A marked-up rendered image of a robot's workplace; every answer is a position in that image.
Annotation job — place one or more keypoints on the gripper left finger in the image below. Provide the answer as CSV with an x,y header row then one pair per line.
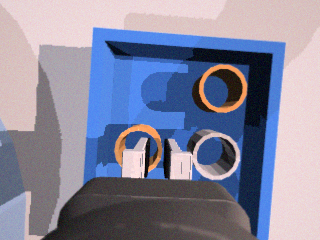
x,y
135,162

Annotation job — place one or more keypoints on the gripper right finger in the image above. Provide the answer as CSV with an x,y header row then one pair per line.
x,y
177,164

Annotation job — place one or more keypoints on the blue crate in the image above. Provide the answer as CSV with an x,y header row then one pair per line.
x,y
140,77

